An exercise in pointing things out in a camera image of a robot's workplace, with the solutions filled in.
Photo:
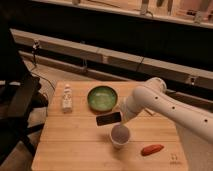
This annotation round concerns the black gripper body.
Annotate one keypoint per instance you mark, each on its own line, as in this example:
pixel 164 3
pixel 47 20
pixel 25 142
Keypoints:
pixel 108 119

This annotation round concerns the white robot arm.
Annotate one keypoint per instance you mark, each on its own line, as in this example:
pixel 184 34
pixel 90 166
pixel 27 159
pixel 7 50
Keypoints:
pixel 150 94

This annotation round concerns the green ceramic bowl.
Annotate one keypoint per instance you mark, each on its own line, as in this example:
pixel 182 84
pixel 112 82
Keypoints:
pixel 102 98

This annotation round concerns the white eraser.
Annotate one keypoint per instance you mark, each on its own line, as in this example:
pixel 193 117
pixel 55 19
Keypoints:
pixel 150 112

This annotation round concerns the red sausage-shaped toy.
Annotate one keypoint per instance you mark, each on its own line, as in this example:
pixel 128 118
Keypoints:
pixel 151 149

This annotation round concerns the white plastic bottle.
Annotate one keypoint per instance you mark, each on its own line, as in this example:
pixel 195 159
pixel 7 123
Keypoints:
pixel 67 99

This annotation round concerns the black chair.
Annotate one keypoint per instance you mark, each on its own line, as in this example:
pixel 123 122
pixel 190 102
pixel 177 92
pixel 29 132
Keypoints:
pixel 16 104

